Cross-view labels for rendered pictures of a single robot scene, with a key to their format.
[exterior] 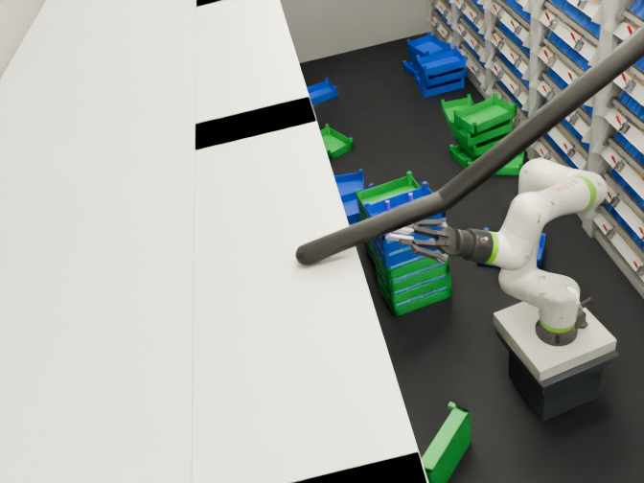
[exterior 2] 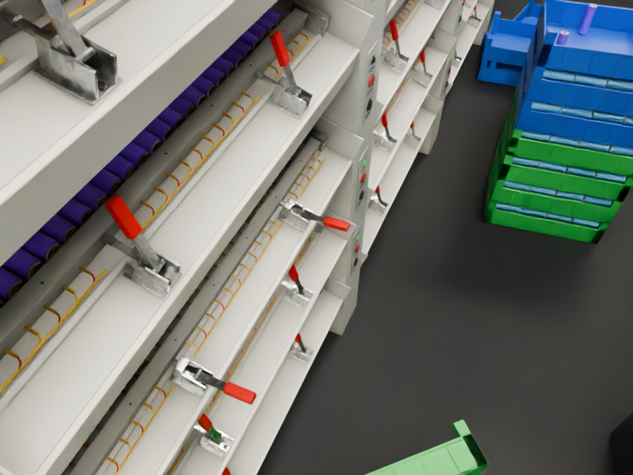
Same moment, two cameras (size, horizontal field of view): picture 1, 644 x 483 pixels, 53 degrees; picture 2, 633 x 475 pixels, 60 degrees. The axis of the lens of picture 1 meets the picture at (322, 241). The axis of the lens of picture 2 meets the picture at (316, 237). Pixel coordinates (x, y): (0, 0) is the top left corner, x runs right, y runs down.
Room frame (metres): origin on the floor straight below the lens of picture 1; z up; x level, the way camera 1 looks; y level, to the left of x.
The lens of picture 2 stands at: (0.99, -0.25, 1.12)
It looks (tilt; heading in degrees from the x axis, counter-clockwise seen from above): 49 degrees down; 24
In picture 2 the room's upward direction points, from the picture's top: straight up
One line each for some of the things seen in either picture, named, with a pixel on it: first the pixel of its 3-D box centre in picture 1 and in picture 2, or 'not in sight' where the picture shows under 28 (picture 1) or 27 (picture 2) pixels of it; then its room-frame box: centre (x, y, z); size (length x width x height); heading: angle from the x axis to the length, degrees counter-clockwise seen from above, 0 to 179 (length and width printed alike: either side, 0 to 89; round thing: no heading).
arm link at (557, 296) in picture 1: (555, 301); not in sight; (1.53, -0.76, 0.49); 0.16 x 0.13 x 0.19; 40
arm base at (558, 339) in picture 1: (567, 318); not in sight; (1.55, -0.82, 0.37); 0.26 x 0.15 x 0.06; 111
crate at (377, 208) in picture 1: (404, 210); (615, 35); (2.22, -0.39, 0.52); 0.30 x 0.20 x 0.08; 98
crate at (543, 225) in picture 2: (414, 287); (543, 197); (2.22, -0.39, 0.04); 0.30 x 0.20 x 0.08; 98
